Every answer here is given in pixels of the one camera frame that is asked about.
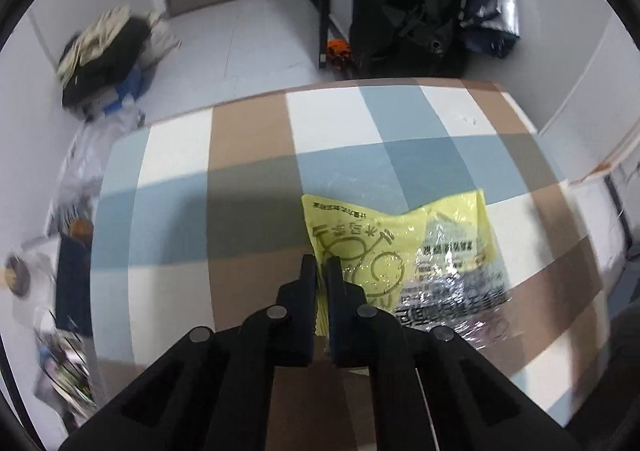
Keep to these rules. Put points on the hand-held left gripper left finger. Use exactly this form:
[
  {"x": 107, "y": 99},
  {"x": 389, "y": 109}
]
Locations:
[{"x": 300, "y": 321}]

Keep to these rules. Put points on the grey plastic bag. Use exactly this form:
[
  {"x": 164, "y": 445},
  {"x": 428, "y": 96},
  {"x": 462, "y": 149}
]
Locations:
[{"x": 85, "y": 156}]

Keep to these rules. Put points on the white wardrobe with wooden trim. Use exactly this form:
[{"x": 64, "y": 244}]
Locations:
[{"x": 600, "y": 96}]

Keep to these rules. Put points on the orange and black object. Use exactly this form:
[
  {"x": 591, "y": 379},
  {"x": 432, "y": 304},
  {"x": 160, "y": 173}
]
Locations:
[{"x": 338, "y": 53}]

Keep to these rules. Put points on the black metal rack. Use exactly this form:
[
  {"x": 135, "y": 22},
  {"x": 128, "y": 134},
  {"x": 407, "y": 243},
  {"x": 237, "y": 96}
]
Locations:
[{"x": 322, "y": 6}]

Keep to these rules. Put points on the checked tablecloth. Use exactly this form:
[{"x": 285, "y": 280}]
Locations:
[{"x": 225, "y": 231}]

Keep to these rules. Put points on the dark blue notebook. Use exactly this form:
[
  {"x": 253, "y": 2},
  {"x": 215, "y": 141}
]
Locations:
[{"x": 72, "y": 281}]

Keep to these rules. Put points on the black coat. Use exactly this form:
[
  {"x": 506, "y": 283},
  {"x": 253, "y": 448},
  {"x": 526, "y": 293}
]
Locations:
[{"x": 400, "y": 6}]

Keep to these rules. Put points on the cup with wooden sticks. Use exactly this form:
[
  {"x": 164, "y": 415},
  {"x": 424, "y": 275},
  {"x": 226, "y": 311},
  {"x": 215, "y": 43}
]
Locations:
[{"x": 17, "y": 276}]

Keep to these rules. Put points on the small orange object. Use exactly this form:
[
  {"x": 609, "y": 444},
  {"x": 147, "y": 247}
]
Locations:
[{"x": 81, "y": 229}]

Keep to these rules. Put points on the beige garment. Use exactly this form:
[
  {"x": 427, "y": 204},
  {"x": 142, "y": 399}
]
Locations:
[{"x": 95, "y": 36}]

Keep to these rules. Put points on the white box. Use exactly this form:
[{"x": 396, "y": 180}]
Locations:
[{"x": 42, "y": 291}]

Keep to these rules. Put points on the white cloth bag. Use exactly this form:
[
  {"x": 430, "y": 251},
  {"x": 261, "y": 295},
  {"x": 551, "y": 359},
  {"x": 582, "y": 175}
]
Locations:
[{"x": 160, "y": 41}]

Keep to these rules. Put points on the yellow plastic bag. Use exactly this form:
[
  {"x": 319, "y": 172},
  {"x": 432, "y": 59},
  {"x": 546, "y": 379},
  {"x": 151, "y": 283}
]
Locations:
[{"x": 400, "y": 241}]

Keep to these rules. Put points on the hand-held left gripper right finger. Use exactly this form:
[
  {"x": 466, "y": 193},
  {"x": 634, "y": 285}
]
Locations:
[{"x": 347, "y": 326}]

